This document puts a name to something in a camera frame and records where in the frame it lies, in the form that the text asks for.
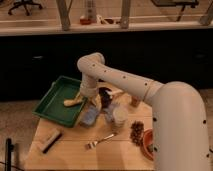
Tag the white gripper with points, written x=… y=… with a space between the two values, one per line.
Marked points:
x=89 y=86

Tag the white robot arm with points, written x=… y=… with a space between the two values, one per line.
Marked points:
x=180 y=128

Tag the clear plastic cup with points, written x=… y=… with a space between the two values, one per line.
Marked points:
x=120 y=115

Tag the yellow banana in tray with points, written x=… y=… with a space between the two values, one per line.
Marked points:
x=72 y=102

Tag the green plastic tray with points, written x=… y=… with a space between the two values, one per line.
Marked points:
x=51 y=106

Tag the silver metal fork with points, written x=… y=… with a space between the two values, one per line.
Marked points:
x=94 y=143

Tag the brown pine cone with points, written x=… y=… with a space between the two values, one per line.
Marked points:
x=137 y=129

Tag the red object on shelf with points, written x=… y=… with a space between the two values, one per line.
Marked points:
x=84 y=21

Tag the orange bowl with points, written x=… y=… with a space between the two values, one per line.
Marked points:
x=147 y=141

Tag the black stand at left edge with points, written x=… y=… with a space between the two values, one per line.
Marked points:
x=9 y=147

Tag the black office chair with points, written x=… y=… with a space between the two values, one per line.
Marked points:
x=24 y=3

